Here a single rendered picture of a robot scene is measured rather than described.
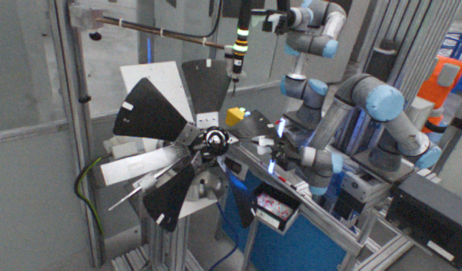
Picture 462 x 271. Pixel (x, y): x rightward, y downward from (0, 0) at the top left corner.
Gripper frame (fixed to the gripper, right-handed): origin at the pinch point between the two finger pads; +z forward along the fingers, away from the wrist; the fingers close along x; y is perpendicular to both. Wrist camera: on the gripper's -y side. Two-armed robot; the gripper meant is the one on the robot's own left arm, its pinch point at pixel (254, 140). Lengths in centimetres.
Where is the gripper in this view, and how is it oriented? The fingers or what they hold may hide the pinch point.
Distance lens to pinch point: 127.3
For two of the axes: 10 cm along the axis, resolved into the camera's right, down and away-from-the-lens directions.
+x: -0.9, 8.0, 6.0
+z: -9.6, -2.3, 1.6
